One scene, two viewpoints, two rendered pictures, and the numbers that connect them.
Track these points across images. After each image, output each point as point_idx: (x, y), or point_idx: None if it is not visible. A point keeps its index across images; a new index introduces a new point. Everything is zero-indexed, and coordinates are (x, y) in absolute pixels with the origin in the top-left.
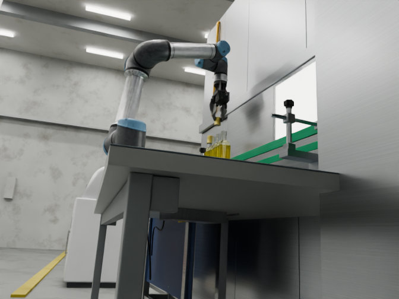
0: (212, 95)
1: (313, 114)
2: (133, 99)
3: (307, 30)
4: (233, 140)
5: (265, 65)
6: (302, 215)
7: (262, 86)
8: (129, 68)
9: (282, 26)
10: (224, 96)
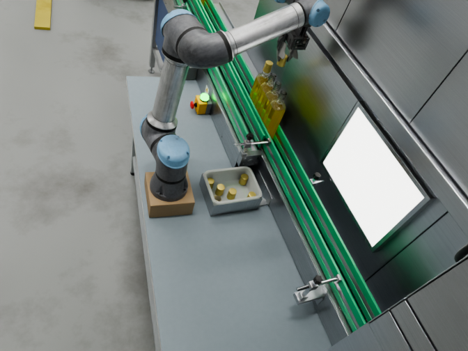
0: None
1: (364, 198)
2: (174, 97)
3: (428, 102)
4: (296, 72)
5: (370, 42)
6: None
7: (350, 73)
8: (170, 57)
9: (418, 29)
10: (299, 44)
